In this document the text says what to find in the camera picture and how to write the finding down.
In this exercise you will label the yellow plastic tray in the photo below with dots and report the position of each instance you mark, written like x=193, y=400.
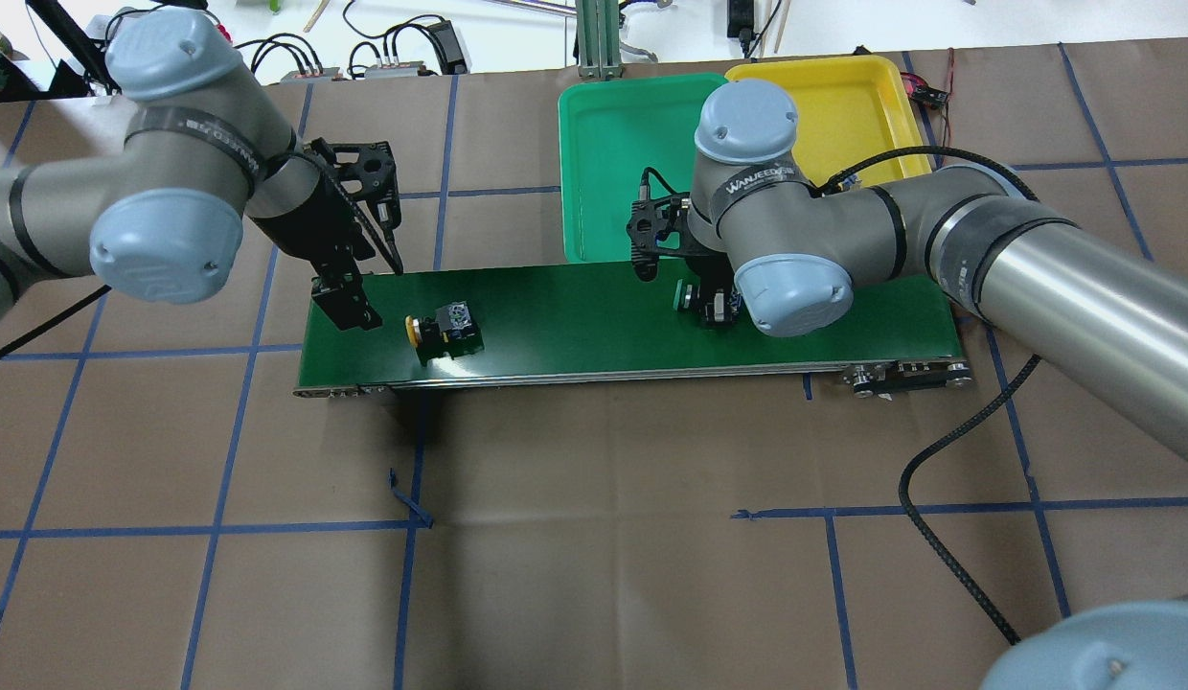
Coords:
x=850, y=108

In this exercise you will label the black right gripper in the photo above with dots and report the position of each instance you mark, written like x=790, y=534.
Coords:
x=711, y=304

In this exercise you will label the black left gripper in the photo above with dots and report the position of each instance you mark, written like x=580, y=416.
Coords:
x=302, y=222

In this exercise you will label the aluminium frame post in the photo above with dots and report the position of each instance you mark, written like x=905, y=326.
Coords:
x=598, y=40

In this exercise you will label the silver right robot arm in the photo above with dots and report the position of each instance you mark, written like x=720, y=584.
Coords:
x=797, y=253

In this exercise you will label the yellow push button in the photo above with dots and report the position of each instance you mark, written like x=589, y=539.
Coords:
x=452, y=324

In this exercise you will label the black power adapter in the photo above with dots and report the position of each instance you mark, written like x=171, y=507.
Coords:
x=740, y=19

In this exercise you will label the green plastic tray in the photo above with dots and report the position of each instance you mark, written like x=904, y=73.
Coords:
x=611, y=131

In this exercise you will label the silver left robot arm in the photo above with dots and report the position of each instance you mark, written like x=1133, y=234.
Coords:
x=204, y=151

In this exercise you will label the green conveyor belt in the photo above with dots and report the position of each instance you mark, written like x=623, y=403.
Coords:
x=573, y=323

